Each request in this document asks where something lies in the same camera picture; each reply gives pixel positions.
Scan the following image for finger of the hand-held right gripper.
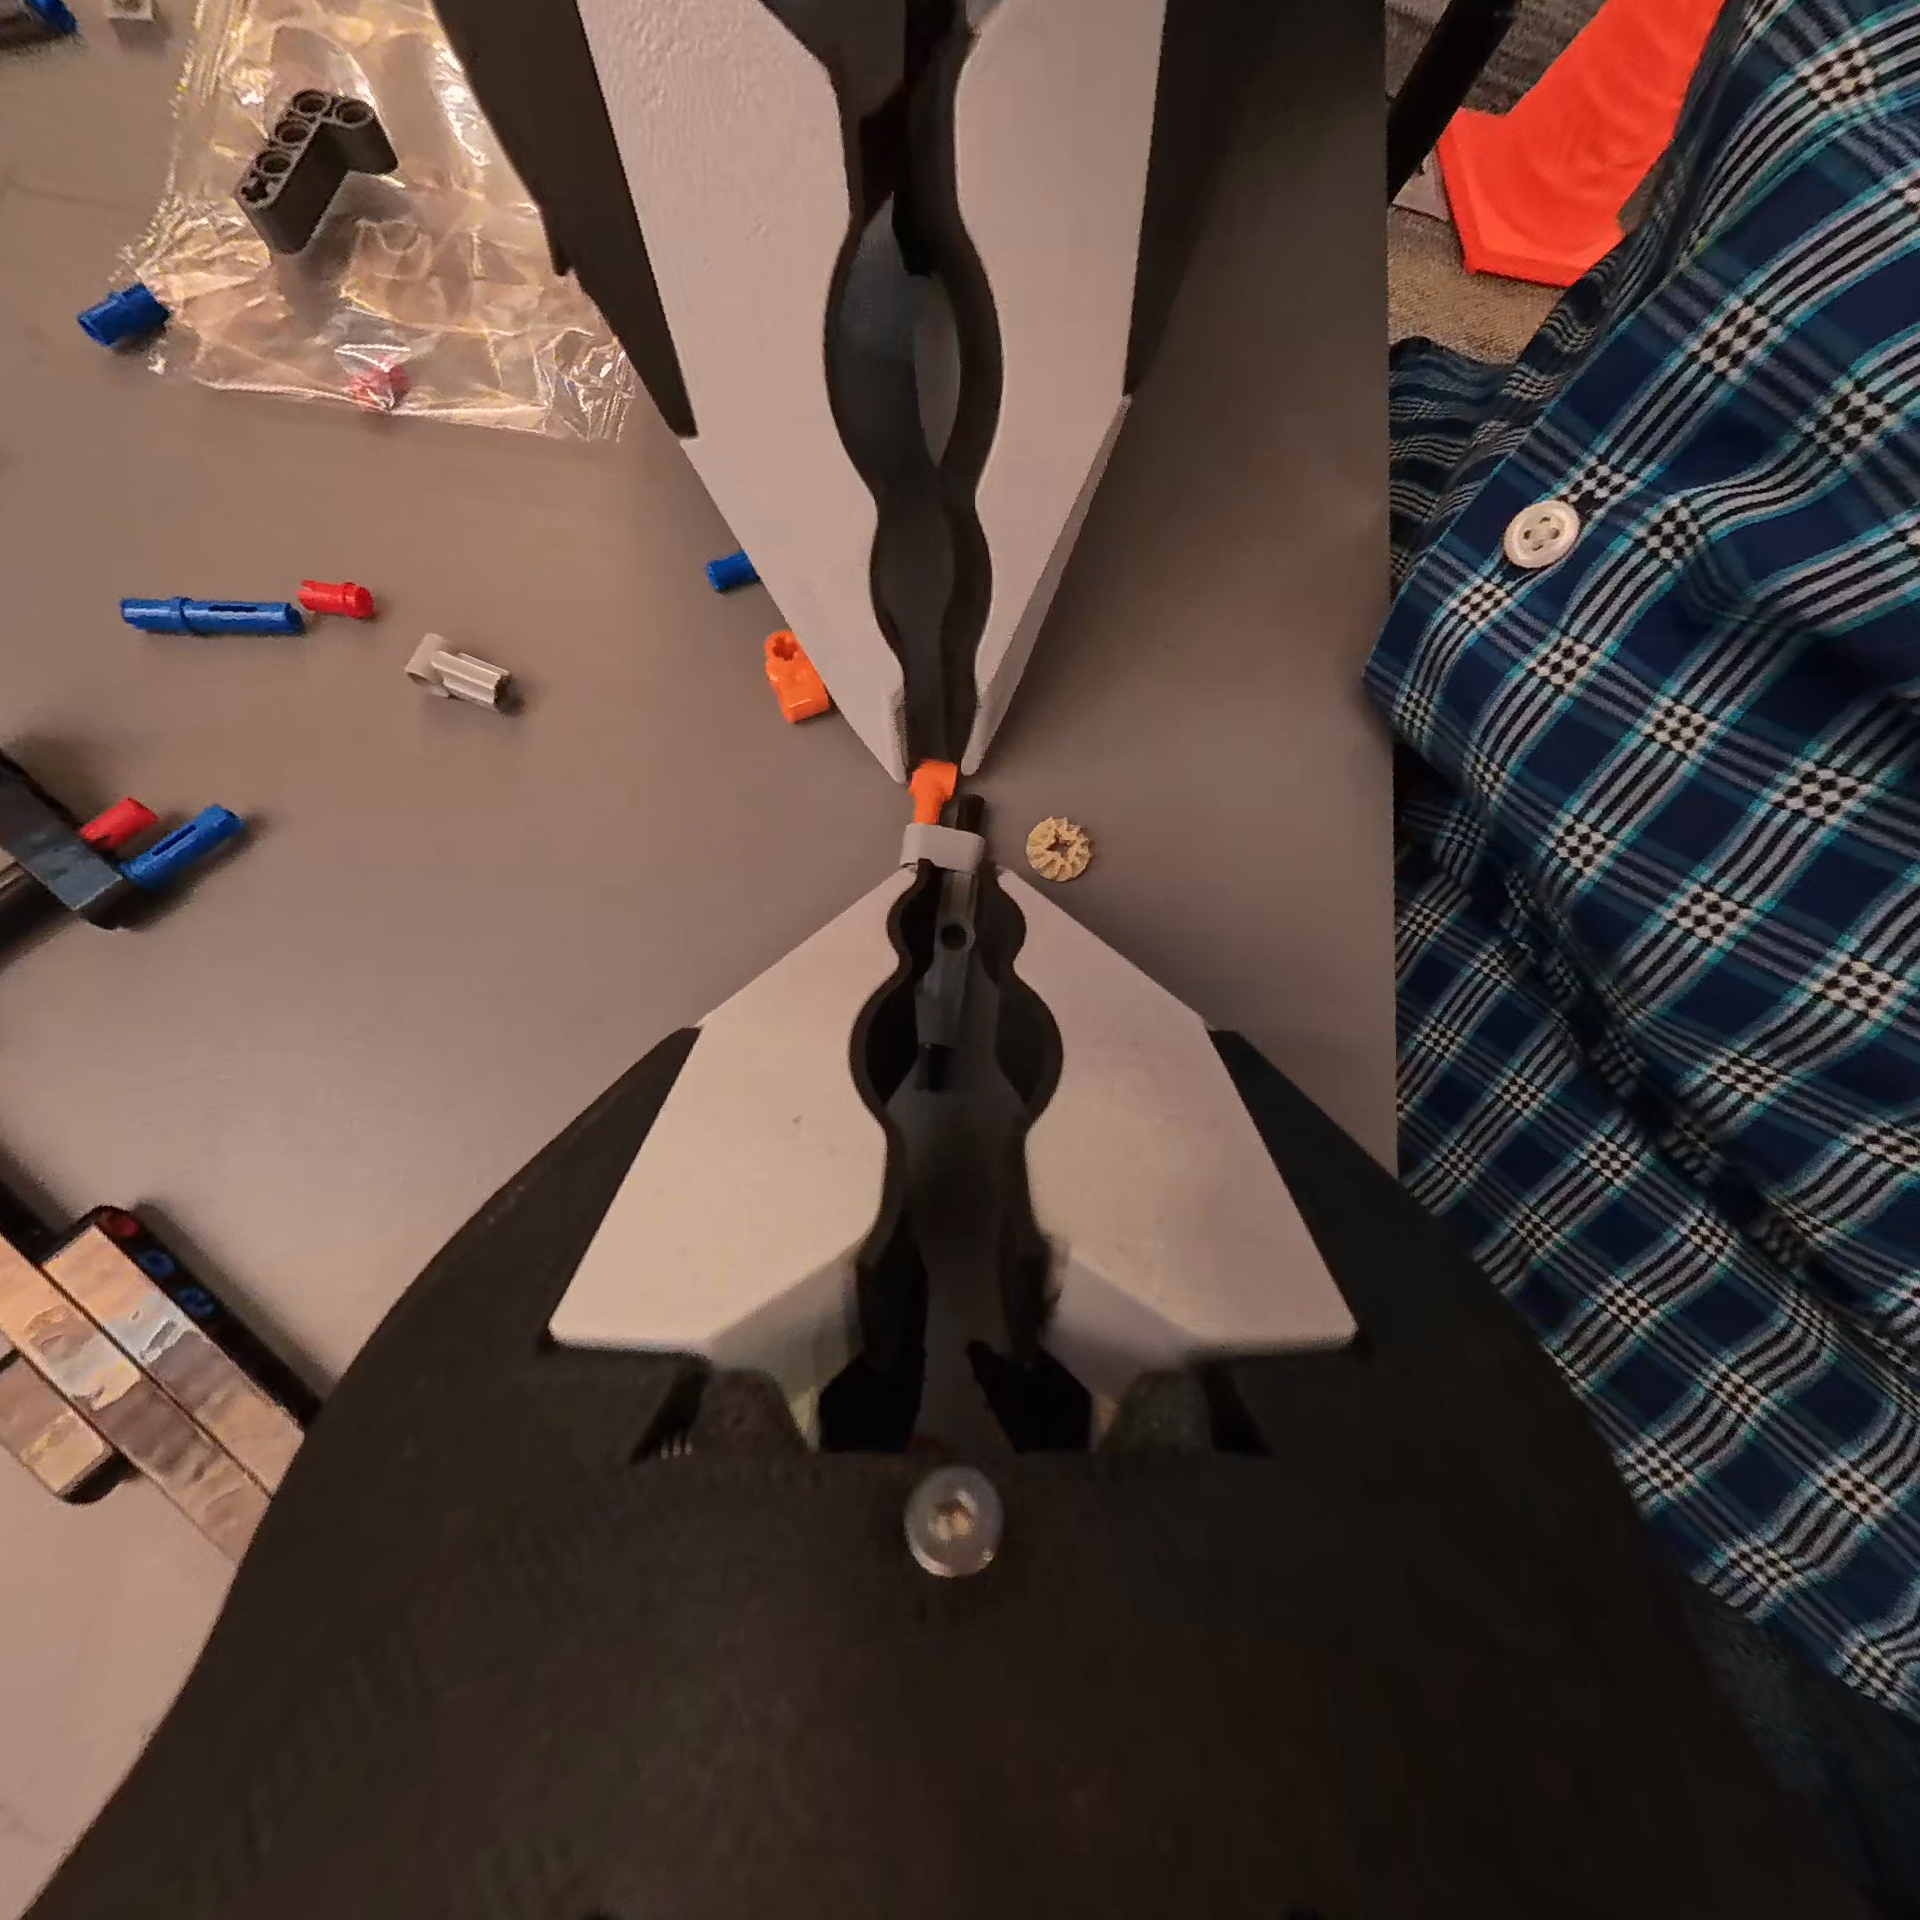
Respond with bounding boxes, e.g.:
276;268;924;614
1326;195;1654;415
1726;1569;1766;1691
576;0;952;779
907;0;1174;769

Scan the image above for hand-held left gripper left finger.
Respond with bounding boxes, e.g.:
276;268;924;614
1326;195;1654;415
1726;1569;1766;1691
546;870;932;1454

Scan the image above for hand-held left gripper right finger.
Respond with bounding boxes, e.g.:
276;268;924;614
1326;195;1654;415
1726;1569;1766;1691
969;870;1362;1454

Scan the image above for grey lego axle subassembly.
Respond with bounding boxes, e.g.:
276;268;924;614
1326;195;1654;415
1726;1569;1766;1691
896;790;993;1096

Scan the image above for black angled lego beam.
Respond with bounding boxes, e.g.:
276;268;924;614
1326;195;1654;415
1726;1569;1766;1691
232;89;401;254

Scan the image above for grey lego pin connector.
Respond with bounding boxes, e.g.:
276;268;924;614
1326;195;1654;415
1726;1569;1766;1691
403;630;514;711

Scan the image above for long blue lego pin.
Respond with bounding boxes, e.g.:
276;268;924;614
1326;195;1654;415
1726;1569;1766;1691
120;593;307;640

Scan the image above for clear plastic bag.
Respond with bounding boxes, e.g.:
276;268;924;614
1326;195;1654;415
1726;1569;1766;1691
152;0;640;444

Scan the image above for black metal leg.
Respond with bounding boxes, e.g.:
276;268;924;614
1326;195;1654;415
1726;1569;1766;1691
1388;0;1521;203

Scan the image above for orange cloth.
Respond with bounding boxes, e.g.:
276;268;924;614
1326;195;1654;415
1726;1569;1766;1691
1438;0;1728;291

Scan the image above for plaid shirt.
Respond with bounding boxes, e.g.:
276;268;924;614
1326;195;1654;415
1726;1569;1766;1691
1364;0;1920;1727

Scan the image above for dark trousers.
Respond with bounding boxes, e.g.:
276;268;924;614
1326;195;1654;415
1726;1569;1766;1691
1650;1575;1920;1920

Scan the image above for black lego frame assembly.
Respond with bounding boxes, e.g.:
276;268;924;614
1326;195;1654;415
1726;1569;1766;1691
0;742;245;964

